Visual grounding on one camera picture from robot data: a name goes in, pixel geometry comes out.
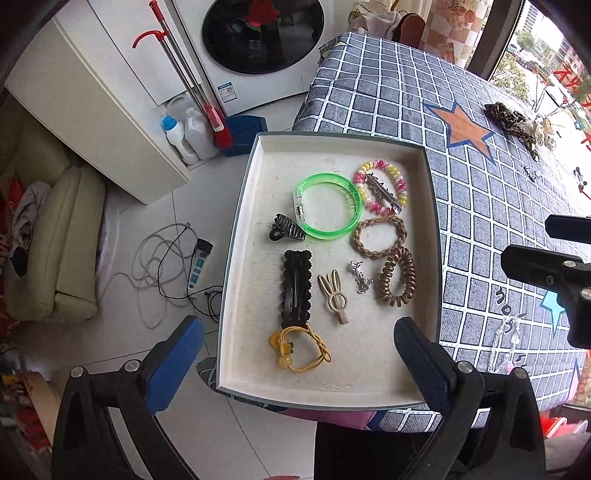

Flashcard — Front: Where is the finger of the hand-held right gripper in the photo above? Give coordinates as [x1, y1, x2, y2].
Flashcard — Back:
[501, 244, 591, 349]
[545, 215, 591, 241]

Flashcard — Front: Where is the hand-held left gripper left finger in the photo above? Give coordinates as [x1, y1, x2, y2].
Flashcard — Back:
[51, 316, 205, 480]

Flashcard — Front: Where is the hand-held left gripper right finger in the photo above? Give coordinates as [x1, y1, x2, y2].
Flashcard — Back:
[394, 316, 548, 480]

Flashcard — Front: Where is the copper spiral hair tie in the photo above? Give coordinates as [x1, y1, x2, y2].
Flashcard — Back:
[379, 247, 416, 309]

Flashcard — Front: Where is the beige rabbit hair clip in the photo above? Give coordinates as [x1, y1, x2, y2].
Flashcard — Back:
[318, 271, 352, 325]

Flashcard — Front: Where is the yellow beaded hair tie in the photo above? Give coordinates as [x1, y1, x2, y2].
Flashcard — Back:
[269, 323, 332, 372]

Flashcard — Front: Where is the black snap hair clip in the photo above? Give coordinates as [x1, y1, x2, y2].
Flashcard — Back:
[281, 249, 315, 328]

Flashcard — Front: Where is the brown braided hair tie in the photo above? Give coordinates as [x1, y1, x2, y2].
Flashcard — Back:
[353, 215, 407, 259]

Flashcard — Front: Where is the white tray grey rim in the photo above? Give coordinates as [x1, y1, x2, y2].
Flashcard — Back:
[215, 131, 446, 411]

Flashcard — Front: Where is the silver spiked hair clip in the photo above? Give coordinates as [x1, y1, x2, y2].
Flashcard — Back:
[365, 172, 403, 214]

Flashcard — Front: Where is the black claw hair clip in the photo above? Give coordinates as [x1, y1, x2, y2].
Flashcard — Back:
[268, 212, 308, 243]

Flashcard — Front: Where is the dark slipper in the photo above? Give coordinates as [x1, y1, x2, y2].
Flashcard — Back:
[196, 356, 218, 388]

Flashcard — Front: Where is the blue checked star tablecloth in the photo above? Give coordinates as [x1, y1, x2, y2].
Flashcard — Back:
[293, 31, 591, 432]

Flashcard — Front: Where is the pink cloth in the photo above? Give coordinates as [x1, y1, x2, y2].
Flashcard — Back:
[272, 401, 375, 432]

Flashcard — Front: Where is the leopard print scrunchie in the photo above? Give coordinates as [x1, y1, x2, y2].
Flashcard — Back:
[484, 102, 541, 160]

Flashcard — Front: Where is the red plastic bin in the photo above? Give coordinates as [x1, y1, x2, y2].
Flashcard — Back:
[538, 413, 591, 444]

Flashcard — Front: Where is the brown cardboard box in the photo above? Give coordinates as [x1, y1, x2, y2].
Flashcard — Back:
[0, 369, 61, 462]

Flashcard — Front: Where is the red window decal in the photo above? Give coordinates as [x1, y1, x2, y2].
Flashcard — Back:
[551, 65, 591, 153]

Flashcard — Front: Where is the beige sofa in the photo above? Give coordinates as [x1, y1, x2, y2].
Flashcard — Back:
[0, 120, 109, 324]

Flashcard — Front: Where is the green plastic bangle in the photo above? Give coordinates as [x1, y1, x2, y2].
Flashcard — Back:
[293, 172, 363, 241]

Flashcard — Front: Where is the pile of clothes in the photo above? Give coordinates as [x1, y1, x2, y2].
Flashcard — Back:
[9, 180, 54, 245]

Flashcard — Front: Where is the white bottle blue cap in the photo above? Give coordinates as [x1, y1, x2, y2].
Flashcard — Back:
[161, 115, 200, 166]

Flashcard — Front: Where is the floral checked curtain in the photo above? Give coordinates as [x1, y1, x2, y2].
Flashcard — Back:
[418, 0, 495, 63]

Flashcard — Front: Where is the blue dustpan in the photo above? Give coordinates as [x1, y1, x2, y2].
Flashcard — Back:
[225, 115, 269, 158]

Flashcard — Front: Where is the brown chair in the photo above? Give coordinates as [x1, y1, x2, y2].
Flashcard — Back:
[397, 11, 428, 49]

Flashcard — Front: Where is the white cabinet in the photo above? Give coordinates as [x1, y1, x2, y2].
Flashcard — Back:
[4, 0, 204, 206]

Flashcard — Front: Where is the light garment on chair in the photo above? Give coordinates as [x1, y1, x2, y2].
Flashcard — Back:
[348, 0, 402, 44]

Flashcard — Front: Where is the white washing machine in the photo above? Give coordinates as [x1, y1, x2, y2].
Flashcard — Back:
[173, 0, 345, 118]

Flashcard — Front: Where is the silver chain on tablecloth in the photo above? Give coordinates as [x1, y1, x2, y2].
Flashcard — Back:
[489, 315, 522, 374]

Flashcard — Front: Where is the white power strip with cable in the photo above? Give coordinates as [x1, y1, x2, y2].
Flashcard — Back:
[157, 222, 225, 324]

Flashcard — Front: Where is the white cable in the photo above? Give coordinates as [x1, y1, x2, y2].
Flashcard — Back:
[97, 224, 222, 329]

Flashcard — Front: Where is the pastel spiral hair tie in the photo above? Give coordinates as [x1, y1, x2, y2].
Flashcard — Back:
[353, 159, 409, 217]

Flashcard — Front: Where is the red handled metal mop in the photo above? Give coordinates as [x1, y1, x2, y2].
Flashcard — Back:
[133, 0, 234, 149]

